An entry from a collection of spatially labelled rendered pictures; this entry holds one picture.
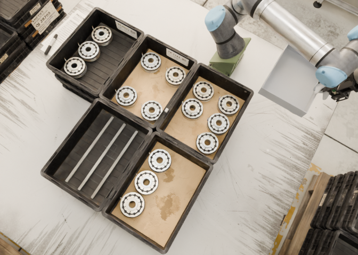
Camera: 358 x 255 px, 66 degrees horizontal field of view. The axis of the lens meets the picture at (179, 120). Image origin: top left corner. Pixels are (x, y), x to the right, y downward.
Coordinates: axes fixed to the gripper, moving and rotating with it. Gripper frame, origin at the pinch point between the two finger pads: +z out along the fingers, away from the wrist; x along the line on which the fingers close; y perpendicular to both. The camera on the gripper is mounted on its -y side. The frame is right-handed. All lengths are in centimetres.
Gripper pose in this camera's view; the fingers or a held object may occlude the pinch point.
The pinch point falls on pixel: (317, 88)
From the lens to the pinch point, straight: 127.9
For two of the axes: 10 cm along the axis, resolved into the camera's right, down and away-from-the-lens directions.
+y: -4.8, 8.2, -3.1
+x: 8.3, 5.4, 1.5
